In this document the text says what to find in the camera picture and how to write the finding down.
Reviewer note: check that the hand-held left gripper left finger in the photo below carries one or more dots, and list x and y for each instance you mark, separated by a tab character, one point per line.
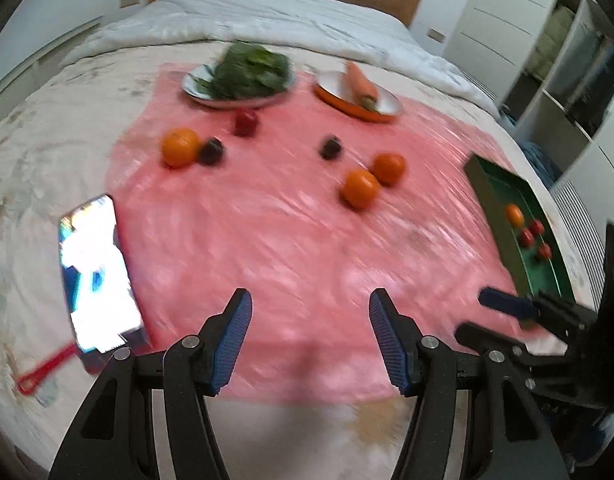
232	340

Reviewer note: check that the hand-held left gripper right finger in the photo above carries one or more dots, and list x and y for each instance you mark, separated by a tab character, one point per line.
389	345

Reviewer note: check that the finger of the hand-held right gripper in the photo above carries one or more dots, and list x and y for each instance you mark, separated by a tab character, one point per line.
502	302
487	337

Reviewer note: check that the red apple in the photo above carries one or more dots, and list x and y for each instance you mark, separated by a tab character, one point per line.
246	121
526	236
543	251
536	226

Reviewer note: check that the orange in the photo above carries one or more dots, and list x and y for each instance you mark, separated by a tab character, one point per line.
180	147
389	168
514	215
360	188

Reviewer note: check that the green rectangular tray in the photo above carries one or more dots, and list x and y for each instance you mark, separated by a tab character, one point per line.
497	185

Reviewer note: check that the dark purple plum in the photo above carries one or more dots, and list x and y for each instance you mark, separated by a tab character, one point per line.
211	151
331	147

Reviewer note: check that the pink plastic sheet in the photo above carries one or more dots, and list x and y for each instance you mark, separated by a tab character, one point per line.
287	260

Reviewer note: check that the white slatted panel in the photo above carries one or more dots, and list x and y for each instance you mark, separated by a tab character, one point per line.
582	220

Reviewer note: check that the smartphone in red case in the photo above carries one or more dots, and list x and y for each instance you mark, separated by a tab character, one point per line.
99	285

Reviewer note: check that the blue cloth heap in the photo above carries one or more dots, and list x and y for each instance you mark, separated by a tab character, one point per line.
539	162

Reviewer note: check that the white open shelf unit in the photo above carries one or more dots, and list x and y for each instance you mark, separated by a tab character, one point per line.
552	110

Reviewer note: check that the dark hanging clothes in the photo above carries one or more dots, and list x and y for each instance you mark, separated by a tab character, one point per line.
597	80

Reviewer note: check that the white round plate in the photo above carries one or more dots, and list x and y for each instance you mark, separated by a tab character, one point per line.
194	89

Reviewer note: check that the carrot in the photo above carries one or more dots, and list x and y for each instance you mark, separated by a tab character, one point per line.
359	82

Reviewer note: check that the orange oval dish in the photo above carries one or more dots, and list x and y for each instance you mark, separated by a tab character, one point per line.
337	87

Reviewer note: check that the beige hanging jacket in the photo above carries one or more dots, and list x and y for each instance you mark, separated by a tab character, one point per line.
552	40

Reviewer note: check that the leafy green vegetable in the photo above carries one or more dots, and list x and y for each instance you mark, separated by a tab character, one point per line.
249	72

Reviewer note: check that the white wardrobe door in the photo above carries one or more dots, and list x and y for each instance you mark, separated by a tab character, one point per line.
492	10

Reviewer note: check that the white duvet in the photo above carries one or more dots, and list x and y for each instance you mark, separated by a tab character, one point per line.
287	20

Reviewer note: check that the wall socket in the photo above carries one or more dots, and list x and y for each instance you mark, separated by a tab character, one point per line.
129	1
436	35

